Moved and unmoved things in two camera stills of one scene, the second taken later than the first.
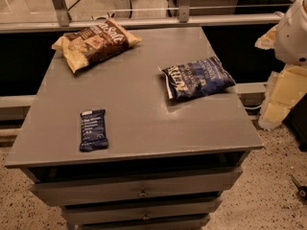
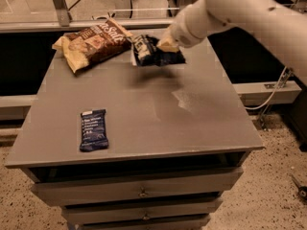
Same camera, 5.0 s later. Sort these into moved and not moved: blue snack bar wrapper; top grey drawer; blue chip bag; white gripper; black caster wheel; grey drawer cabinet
Moved: white gripper; blue chip bag
Not moved: top grey drawer; grey drawer cabinet; black caster wheel; blue snack bar wrapper
